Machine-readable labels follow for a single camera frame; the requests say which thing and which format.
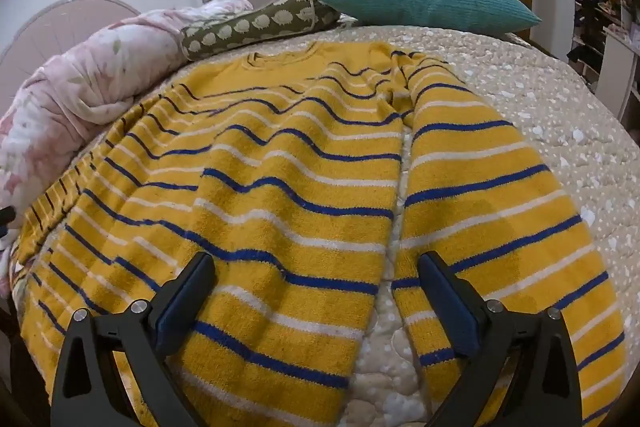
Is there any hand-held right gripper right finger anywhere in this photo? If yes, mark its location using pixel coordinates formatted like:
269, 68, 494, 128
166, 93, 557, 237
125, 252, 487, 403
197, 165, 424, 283
417, 251, 584, 427

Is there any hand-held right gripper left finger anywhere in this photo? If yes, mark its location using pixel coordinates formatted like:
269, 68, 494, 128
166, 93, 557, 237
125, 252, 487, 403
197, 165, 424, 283
50, 251, 217, 427

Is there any yellow striped sweater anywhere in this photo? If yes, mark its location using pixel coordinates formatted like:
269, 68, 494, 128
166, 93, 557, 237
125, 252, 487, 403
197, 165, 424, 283
10, 41, 628, 427

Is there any pink floral comforter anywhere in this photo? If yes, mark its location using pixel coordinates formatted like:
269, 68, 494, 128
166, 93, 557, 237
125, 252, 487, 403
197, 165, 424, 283
0, 0, 253, 253

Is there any pink bed headboard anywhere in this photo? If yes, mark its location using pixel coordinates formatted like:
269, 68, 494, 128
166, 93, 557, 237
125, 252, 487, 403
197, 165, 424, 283
0, 0, 143, 118

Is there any olive patterned pillow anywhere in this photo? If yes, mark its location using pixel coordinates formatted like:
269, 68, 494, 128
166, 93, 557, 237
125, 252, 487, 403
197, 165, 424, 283
180, 0, 343, 60

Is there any cluttered white shelf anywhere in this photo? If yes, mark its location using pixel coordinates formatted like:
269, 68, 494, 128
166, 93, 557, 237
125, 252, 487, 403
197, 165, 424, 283
566, 0, 640, 124

